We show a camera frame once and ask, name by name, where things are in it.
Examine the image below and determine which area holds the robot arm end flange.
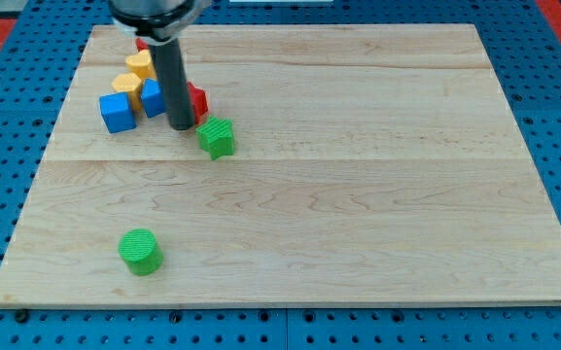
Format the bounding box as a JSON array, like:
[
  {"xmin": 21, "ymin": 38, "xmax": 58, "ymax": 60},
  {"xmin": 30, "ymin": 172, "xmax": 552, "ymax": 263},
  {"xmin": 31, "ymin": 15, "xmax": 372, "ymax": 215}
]
[{"xmin": 108, "ymin": 0, "xmax": 211, "ymax": 45}]

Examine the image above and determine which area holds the blue cube block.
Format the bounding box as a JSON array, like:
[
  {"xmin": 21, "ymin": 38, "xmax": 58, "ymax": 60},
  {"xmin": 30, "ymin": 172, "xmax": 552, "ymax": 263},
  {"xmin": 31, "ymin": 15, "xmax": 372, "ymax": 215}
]
[{"xmin": 99, "ymin": 92, "xmax": 136, "ymax": 133}]

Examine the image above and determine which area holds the red block at top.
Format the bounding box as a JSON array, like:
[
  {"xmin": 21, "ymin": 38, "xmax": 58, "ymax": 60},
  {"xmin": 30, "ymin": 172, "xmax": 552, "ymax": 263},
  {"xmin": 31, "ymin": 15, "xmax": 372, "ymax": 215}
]
[{"xmin": 135, "ymin": 38, "xmax": 148, "ymax": 52}]

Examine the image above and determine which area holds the green star block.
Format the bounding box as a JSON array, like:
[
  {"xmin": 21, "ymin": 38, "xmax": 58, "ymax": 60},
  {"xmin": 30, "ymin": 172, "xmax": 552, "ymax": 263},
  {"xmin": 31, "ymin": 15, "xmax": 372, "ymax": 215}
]
[{"xmin": 196, "ymin": 116, "xmax": 234, "ymax": 160}]

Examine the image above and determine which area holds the wooden board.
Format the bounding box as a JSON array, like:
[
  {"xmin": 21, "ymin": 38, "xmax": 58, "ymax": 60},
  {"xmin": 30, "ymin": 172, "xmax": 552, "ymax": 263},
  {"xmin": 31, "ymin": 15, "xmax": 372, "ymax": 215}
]
[{"xmin": 0, "ymin": 24, "xmax": 561, "ymax": 310}]

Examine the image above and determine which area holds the red block right of rod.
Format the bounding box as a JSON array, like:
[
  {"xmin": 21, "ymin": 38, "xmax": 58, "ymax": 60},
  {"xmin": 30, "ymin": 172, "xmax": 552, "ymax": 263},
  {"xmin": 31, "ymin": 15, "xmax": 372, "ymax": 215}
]
[{"xmin": 188, "ymin": 82, "xmax": 209, "ymax": 124}]

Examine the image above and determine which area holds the blue block behind rod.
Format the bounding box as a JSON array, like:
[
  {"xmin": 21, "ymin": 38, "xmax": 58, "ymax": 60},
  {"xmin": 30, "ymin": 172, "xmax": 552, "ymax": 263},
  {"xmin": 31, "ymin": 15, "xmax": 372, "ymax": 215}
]
[{"xmin": 141, "ymin": 79, "xmax": 166, "ymax": 118}]

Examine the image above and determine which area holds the green cylinder block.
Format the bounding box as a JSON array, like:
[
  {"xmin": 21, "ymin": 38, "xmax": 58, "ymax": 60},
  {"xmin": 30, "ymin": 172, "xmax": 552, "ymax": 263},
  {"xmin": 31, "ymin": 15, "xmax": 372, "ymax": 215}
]
[{"xmin": 118, "ymin": 228, "xmax": 163, "ymax": 276}]

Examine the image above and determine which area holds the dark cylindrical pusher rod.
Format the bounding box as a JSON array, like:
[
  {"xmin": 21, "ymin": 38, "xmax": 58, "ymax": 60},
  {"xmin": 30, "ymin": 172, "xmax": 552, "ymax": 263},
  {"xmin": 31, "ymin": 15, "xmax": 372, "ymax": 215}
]
[{"xmin": 150, "ymin": 39, "xmax": 194, "ymax": 130}]

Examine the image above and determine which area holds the yellow heart block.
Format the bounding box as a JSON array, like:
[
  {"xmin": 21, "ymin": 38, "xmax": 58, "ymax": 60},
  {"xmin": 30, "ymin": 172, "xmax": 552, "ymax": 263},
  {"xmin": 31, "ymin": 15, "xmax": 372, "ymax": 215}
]
[{"xmin": 124, "ymin": 50, "xmax": 157, "ymax": 81}]

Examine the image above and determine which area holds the yellow hexagon block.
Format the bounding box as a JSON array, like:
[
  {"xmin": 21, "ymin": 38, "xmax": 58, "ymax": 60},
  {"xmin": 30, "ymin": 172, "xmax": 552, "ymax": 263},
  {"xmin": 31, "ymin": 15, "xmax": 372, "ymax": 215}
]
[{"xmin": 111, "ymin": 73, "xmax": 143, "ymax": 111}]

